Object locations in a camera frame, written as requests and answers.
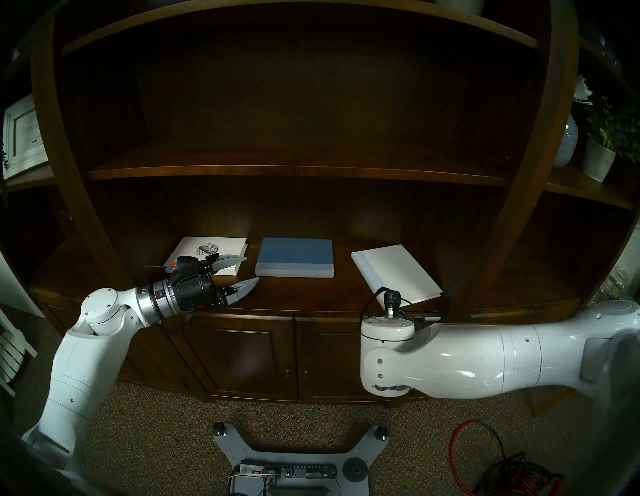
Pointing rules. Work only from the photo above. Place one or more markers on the dark wooden bookshelf cabinet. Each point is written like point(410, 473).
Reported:
point(300, 100)

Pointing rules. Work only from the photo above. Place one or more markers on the white framed certificate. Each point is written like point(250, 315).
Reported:
point(25, 135)

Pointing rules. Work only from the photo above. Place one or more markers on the dark green leaf sprig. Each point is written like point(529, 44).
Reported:
point(4, 160)

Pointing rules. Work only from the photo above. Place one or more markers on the green plant in white pot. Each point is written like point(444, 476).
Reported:
point(597, 160)

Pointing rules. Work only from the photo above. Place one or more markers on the black power strip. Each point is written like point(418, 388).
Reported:
point(300, 470)

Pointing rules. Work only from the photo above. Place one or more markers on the white artificial flower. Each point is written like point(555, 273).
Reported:
point(581, 90)

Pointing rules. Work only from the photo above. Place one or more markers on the white paperback with ink drawing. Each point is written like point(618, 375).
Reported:
point(230, 245)

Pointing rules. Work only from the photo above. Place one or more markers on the black star knob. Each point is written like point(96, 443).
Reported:
point(219, 429)
point(382, 432)

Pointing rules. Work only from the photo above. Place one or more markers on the white ceramic vase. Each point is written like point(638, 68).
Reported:
point(567, 145)

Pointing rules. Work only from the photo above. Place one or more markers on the blue hardcover book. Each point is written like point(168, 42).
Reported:
point(295, 252)

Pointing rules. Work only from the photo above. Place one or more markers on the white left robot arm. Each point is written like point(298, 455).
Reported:
point(75, 360)

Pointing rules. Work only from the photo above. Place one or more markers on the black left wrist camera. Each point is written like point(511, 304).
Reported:
point(185, 263)

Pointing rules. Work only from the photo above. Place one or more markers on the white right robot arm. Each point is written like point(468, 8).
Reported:
point(475, 360)

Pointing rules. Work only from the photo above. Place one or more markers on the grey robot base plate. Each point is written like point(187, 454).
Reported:
point(300, 454)

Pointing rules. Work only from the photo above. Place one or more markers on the black round disc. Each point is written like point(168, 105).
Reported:
point(355, 471)

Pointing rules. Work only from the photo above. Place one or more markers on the white book pale blue spine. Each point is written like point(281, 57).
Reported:
point(400, 272)

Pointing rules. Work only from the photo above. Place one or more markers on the clear glass jar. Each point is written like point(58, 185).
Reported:
point(612, 285)

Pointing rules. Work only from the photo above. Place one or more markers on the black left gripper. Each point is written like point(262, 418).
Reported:
point(194, 292)

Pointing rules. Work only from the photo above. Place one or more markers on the white slatted side table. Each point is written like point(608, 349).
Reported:
point(12, 350)

